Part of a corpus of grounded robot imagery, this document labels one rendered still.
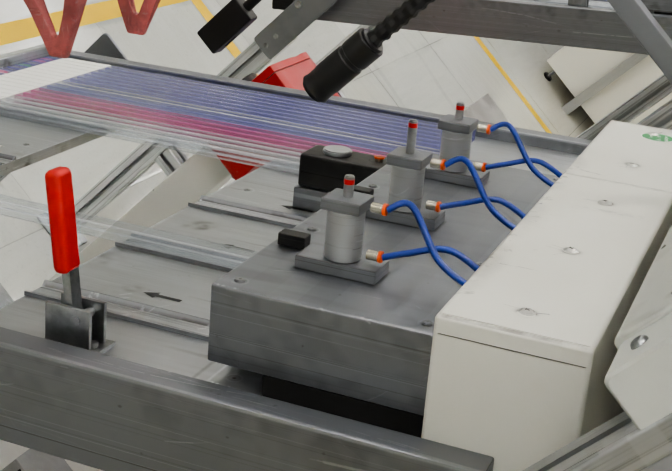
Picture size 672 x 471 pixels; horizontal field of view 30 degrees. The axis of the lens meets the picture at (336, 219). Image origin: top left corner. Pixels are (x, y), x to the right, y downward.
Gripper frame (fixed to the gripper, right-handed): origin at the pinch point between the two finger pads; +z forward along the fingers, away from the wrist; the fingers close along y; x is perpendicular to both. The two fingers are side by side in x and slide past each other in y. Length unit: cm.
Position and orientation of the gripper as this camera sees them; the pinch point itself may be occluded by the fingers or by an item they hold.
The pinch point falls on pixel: (99, 33)
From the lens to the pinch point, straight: 90.8
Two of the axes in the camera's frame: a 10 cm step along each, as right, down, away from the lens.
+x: -9.1, -1.9, 3.6
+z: -0.6, 9.4, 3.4
